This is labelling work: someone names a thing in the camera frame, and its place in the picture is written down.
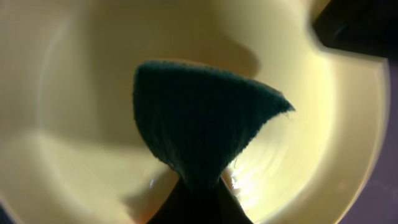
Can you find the yellow plate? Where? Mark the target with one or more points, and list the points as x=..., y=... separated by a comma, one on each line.
x=77, y=109

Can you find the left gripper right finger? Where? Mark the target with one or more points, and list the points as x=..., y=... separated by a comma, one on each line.
x=220, y=206

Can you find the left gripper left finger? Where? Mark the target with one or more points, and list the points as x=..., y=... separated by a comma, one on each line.
x=182, y=206

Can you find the green yellow sponge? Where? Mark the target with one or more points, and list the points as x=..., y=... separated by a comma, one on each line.
x=197, y=119

